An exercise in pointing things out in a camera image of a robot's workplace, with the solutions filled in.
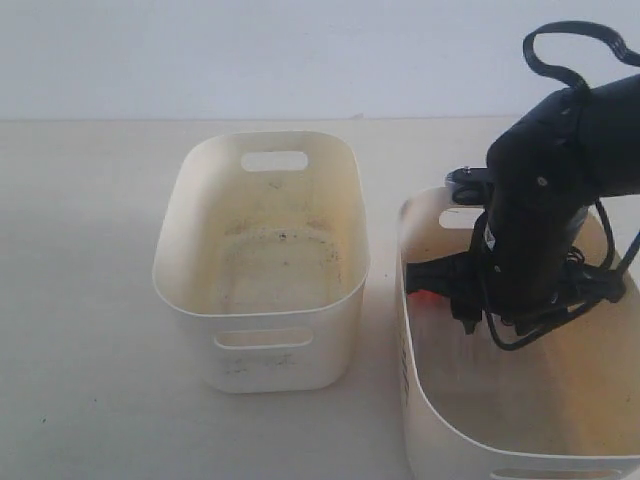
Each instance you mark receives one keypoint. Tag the orange-capped tube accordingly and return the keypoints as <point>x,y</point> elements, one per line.
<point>426,299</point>

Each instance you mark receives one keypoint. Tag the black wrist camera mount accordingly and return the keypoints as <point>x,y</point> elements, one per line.
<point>470,186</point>

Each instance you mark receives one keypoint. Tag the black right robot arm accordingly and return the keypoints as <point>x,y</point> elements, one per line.
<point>540,179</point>

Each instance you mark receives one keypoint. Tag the white plastic bin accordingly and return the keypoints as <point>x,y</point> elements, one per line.
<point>565,407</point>
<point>262,258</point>

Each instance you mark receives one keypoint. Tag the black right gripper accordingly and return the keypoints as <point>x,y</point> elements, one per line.
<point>460,278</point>

